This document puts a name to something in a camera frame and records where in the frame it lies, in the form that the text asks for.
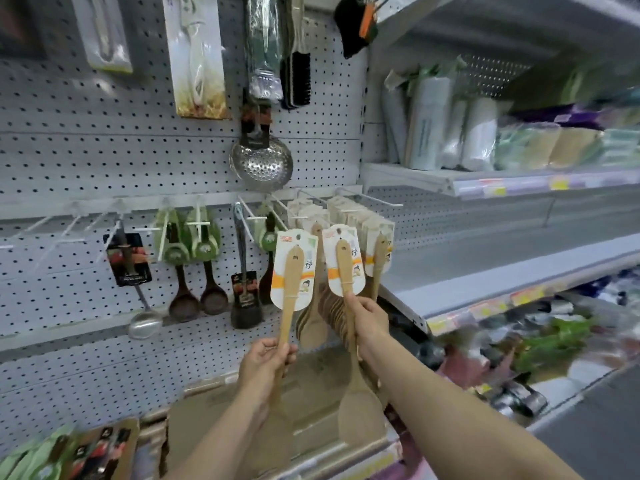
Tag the person's left hand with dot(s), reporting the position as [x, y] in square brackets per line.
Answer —
[262, 372]

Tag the person's right hand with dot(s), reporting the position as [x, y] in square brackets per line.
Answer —
[370, 329]

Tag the dark wooden spatula green card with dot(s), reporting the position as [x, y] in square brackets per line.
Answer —
[266, 289]

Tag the wooden spatulas bunch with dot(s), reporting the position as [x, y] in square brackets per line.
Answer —
[382, 239]

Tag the small steel ladle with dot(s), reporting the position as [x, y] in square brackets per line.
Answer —
[146, 325]

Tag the bundle of carded steel utensils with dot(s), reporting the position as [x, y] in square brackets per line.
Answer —
[100, 452]

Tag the person's left forearm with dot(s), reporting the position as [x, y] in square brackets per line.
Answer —
[220, 444]

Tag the person's right forearm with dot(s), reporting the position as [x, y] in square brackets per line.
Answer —
[450, 424]

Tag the grey store shelf unit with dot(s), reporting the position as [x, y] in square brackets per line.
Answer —
[475, 274]

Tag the flat cardboard box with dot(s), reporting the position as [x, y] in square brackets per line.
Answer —
[210, 424]

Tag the row of red yellow labels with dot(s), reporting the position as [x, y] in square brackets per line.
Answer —
[480, 310]

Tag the pink plastic basin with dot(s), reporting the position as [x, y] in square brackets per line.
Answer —
[415, 459]

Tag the assorted packaged goods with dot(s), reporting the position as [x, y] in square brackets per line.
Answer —
[550, 339]

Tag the large steel skimmer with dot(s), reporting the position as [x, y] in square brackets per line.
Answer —
[261, 167]

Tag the slim grey cup pack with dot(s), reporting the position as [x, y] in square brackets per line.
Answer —
[395, 124]

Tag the slim white roll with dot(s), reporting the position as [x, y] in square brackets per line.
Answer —
[454, 139]

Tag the thick white roll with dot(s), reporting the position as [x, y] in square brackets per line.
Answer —
[479, 139]

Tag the row of green beige packs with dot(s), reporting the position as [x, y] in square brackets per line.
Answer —
[540, 147]

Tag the purple box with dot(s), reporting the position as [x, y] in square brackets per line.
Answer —
[565, 117]

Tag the clear pack green insert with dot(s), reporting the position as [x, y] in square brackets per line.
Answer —
[262, 49]

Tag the black orange tool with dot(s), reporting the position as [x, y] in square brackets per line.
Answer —
[352, 29]

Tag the white knife in package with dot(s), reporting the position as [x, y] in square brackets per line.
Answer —
[197, 59]

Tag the pale boxed pack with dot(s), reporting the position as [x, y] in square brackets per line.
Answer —
[102, 34]

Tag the dark hanging pack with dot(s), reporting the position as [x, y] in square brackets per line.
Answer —
[20, 29]

